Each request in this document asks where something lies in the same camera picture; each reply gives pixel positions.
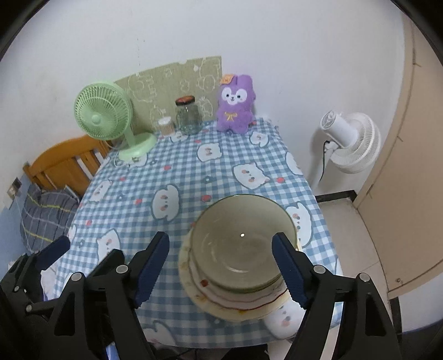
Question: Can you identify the white red-rimmed plate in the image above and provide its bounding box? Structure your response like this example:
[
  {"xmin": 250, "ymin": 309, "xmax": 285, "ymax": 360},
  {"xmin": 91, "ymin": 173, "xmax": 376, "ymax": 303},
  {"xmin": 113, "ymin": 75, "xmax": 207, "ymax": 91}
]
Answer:
[{"xmin": 189, "ymin": 255, "xmax": 288, "ymax": 310}]

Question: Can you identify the blue checkered cat tablecloth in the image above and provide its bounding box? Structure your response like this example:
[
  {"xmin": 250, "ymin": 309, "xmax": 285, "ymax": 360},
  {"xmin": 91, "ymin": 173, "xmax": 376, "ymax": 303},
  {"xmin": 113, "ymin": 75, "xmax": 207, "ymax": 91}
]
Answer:
[{"xmin": 51, "ymin": 120, "xmax": 342, "ymax": 348}]

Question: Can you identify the blue plaid pillow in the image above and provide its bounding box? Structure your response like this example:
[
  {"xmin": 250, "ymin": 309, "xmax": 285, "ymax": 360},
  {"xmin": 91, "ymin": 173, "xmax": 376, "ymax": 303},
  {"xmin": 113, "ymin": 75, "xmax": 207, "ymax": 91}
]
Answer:
[{"xmin": 20, "ymin": 184, "xmax": 80, "ymax": 253}]

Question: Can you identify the purple plush bunny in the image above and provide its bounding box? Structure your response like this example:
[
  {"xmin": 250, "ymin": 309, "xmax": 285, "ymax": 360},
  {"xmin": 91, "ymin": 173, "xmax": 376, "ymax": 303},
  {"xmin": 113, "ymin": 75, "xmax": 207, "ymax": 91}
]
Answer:
[{"xmin": 216, "ymin": 74, "xmax": 256, "ymax": 134}]

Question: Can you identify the white fan power cable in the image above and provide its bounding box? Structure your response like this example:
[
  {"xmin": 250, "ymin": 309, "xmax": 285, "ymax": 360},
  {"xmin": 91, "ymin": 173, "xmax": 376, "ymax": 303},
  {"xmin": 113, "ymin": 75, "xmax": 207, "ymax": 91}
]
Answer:
[{"xmin": 318, "ymin": 139, "xmax": 334, "ymax": 184}]

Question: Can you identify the green patterned mat board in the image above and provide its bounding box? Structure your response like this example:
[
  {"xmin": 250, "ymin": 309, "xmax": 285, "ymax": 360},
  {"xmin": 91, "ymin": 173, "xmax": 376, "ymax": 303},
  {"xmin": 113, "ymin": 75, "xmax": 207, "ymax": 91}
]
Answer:
[{"xmin": 116, "ymin": 56, "xmax": 222, "ymax": 133}]

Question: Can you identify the beige door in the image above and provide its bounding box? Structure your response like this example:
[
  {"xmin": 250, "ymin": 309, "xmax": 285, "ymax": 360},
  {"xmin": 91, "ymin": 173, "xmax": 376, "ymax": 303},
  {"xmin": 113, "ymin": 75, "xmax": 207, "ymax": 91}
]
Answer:
[{"xmin": 355, "ymin": 18, "xmax": 442, "ymax": 299}]

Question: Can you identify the glass jar red lid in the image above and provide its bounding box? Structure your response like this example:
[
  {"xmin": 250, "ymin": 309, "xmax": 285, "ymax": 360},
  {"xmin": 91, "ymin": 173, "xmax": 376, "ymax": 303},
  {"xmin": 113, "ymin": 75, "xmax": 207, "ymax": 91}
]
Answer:
[{"xmin": 175, "ymin": 95, "xmax": 202, "ymax": 135}]

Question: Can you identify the yellow floral plate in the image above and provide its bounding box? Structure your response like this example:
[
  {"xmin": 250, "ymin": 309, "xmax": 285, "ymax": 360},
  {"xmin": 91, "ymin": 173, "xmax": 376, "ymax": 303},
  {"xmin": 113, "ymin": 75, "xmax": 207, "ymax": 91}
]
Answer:
[
  {"xmin": 178, "ymin": 235, "xmax": 290, "ymax": 322},
  {"xmin": 179, "ymin": 245, "xmax": 289, "ymax": 314}
]

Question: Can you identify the white standing fan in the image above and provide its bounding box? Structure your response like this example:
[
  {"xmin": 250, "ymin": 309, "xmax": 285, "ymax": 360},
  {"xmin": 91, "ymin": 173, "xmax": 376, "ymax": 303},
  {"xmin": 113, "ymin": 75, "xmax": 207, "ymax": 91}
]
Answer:
[{"xmin": 311, "ymin": 110, "xmax": 382, "ymax": 188}]

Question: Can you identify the green desk fan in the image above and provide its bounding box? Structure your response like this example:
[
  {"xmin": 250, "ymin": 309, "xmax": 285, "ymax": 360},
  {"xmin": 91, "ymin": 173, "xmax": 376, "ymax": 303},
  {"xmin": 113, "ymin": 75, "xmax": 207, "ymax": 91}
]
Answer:
[{"xmin": 74, "ymin": 82, "xmax": 157, "ymax": 162}]

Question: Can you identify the ceramic bowl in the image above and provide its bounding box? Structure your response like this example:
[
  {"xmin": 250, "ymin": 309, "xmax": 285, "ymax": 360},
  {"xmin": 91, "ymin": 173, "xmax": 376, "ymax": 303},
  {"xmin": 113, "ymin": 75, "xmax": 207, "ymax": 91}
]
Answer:
[{"xmin": 190, "ymin": 194, "xmax": 297, "ymax": 292}]

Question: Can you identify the wall power socket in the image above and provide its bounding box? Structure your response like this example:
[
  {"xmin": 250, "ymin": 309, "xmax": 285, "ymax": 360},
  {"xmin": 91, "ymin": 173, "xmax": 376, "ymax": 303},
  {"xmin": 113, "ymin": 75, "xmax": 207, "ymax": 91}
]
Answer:
[{"xmin": 5, "ymin": 178, "xmax": 22, "ymax": 209}]

